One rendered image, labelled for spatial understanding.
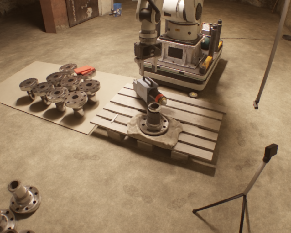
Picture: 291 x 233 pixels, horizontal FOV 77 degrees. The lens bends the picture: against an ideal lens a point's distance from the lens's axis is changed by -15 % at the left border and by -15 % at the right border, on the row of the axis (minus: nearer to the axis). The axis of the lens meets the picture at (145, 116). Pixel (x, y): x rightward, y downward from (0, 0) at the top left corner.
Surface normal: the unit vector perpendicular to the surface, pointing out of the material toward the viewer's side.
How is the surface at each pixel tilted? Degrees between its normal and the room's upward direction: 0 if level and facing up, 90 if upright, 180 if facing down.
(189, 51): 90
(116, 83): 0
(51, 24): 90
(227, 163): 0
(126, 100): 0
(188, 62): 90
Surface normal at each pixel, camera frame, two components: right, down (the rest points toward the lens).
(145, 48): 0.52, 0.54
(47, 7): -0.41, 0.58
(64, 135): 0.00, -0.77
